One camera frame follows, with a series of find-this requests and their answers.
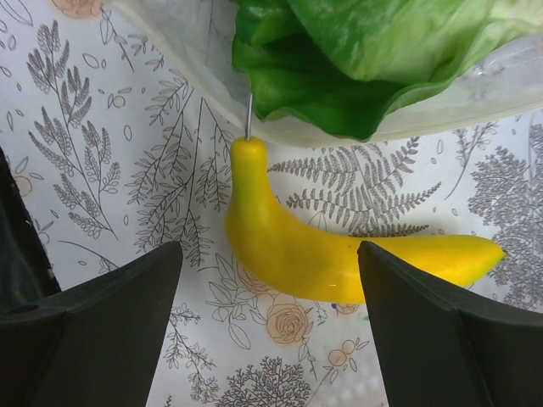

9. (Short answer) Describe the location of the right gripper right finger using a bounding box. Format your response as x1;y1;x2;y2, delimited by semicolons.
358;242;542;406

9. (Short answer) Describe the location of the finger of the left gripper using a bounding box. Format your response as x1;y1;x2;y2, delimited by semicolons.
1;155;60;312

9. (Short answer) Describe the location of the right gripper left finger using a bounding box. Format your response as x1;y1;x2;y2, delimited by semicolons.
1;243;182;406

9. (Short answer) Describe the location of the fake yellow banana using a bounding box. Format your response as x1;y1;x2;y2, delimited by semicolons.
223;95;508;304

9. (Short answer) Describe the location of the fake green lettuce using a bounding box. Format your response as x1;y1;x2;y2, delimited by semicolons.
232;1;542;141

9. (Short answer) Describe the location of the clear zip top bag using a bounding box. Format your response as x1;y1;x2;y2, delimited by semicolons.
109;1;542;142

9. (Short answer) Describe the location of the floral tablecloth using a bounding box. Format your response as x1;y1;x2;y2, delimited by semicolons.
1;1;542;406

